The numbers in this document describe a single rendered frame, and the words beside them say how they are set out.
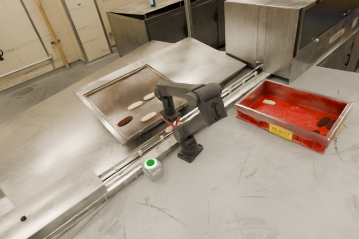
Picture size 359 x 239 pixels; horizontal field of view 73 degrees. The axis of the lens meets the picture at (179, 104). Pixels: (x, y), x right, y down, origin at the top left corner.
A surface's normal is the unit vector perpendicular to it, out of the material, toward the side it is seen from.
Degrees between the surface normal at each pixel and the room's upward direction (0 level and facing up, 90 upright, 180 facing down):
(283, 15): 90
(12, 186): 0
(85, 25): 90
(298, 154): 0
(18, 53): 90
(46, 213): 0
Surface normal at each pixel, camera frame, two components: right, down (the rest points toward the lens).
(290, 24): -0.74, 0.47
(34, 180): -0.15, -0.80
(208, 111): 0.40, 0.08
